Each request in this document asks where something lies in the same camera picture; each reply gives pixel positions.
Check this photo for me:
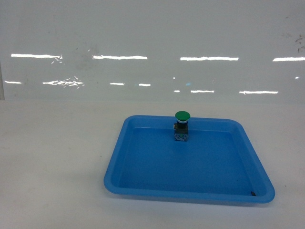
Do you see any green mushroom push button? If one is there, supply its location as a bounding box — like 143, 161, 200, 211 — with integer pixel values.
173, 111, 191, 141

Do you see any blue plastic tray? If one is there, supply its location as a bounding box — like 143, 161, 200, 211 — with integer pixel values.
104, 115, 275, 203

